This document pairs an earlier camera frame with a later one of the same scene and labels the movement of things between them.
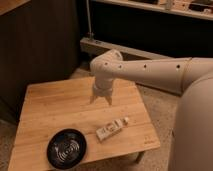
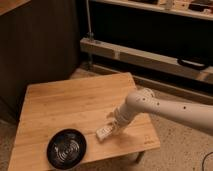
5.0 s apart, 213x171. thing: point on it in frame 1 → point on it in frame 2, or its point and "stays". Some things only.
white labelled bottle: x=111 y=128 stays
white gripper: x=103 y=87 → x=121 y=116
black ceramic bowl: x=66 y=148 stays
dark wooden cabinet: x=40 y=40 stays
